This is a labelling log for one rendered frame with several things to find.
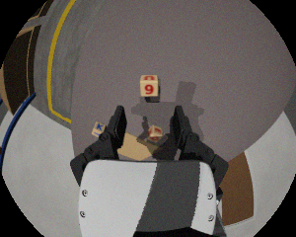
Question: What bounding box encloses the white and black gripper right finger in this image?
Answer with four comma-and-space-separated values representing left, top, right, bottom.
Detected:
173, 106, 229, 191

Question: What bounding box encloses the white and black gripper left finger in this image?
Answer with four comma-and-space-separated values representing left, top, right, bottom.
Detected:
70, 106, 127, 187

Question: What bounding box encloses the wooden letter block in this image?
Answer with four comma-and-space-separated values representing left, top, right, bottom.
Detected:
92, 121, 106, 137
140, 75, 159, 97
147, 124, 163, 142

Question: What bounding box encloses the tan flat mat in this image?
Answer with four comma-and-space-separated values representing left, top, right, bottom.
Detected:
117, 132, 163, 161

